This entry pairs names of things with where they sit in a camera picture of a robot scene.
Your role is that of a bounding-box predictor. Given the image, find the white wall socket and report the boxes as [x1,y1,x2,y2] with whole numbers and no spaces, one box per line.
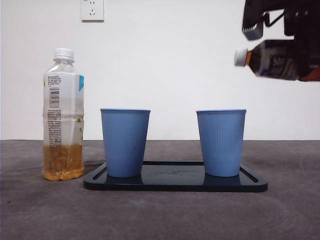
[80,0,105,22]

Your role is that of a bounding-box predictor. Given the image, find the dark teal flat tray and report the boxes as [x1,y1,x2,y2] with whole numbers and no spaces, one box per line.
[83,161,268,193]

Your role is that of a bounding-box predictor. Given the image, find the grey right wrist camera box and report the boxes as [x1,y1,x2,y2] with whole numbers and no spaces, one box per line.
[241,0,266,42]

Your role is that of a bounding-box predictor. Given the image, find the thin black cable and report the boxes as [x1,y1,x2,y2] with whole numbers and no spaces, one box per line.
[263,11,286,27]

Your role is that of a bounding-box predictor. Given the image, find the pale tea bottle white label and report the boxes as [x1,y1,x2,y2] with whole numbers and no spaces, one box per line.
[41,48,85,182]

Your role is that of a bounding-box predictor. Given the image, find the dark oolong tea bottle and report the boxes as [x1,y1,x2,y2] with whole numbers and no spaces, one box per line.
[234,39,320,83]

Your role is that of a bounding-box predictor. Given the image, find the light blue ribbed cup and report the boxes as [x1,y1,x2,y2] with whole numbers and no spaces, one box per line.
[99,108,151,178]
[195,109,247,178]

